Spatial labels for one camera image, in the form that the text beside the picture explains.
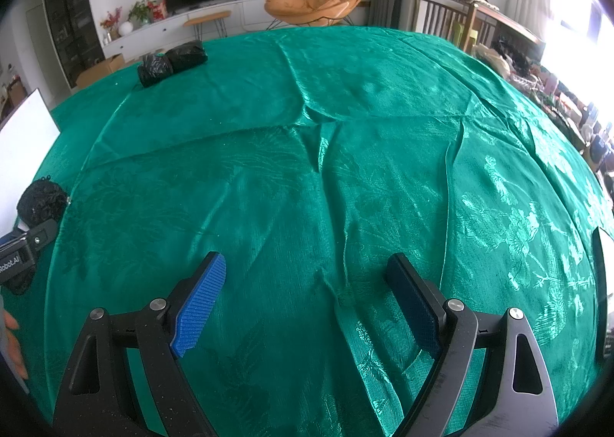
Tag wooden stool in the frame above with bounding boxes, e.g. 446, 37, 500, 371
183, 10, 232, 42

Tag white television cabinet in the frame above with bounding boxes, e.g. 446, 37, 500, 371
101, 0, 274, 59

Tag cardboard box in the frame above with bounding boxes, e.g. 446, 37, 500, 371
77, 54, 126, 89

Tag person's left hand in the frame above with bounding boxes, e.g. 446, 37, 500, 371
0, 311, 28, 383

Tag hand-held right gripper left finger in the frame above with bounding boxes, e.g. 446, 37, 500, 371
52, 251, 227, 437

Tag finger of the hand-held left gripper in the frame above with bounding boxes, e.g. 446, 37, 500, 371
14, 219, 59, 256

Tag black plastic bag roll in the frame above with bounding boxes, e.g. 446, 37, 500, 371
137, 53, 174, 89
165, 40, 209, 74

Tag green satin tablecloth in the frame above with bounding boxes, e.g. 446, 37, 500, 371
5, 25, 614, 437

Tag red flower branches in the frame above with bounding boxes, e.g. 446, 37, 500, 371
100, 8, 123, 45

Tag dark display cabinet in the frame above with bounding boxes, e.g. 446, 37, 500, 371
41, 0, 106, 87

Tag pile of assorted clutter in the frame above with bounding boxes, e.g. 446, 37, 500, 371
472, 29, 614, 174

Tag green plant with red wrap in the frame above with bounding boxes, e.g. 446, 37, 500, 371
127, 0, 166, 26

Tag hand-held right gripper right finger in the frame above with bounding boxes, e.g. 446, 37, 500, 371
385, 253, 560, 437

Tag white storage box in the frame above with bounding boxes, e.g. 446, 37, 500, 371
0, 88, 61, 231

